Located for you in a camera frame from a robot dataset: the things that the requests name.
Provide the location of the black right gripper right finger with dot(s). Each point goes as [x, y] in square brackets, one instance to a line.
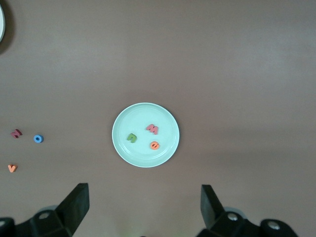
[212, 209]

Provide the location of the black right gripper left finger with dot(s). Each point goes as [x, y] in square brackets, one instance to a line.
[74, 207]

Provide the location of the orange foam letter e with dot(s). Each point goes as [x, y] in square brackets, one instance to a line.
[151, 146]

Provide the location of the green foam letter n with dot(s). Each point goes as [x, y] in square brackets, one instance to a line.
[129, 138]

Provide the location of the pink foam letter M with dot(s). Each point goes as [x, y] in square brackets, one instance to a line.
[154, 130]

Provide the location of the orange foam letter v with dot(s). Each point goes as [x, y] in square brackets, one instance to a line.
[11, 169]

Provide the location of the blue foam letter o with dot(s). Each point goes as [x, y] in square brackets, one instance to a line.
[35, 138]

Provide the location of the dark red foam letter z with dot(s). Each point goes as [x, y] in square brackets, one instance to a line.
[16, 133]

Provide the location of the light green plate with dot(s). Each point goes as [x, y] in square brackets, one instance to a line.
[128, 118]

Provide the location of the brown table cover sheet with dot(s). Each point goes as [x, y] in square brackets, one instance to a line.
[222, 61]

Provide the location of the beige plate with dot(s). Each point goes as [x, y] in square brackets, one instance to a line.
[1, 22]

